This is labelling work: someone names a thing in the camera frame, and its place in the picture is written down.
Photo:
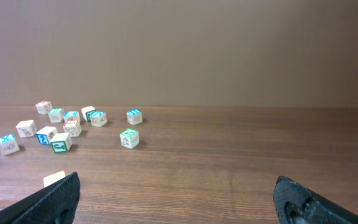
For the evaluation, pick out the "yellow O letter block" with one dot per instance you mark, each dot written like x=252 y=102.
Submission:
x=50 y=179

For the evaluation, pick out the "yellow top block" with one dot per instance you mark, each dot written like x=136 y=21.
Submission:
x=26 y=128

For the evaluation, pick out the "green Z letter block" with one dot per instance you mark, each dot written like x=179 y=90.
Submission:
x=56 y=115

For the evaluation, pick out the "blue 2 number block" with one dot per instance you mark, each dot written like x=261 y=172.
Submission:
x=46 y=134

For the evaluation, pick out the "blue X letter block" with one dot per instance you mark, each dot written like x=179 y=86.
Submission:
x=8 y=144

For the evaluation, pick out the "blue symbol block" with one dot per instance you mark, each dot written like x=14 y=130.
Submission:
x=134 y=116

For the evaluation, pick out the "blue L letter block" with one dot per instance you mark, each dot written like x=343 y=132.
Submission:
x=71 y=116

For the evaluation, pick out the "red E letter block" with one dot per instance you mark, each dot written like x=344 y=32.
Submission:
x=73 y=128

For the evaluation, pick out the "red Y letter block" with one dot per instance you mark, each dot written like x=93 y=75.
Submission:
x=44 y=107

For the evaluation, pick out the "blue D letter block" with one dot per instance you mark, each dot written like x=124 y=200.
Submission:
x=98 y=118

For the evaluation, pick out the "green N letter block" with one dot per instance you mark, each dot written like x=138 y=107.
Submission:
x=129 y=138

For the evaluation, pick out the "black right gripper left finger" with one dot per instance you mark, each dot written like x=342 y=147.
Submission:
x=56 y=203

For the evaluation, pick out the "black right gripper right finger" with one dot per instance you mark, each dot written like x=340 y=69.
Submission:
x=295 y=203

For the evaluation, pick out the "green J letter block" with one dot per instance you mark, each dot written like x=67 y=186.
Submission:
x=61 y=142

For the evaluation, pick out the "plain top green-sided block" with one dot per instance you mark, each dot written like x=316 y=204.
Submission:
x=87 y=111

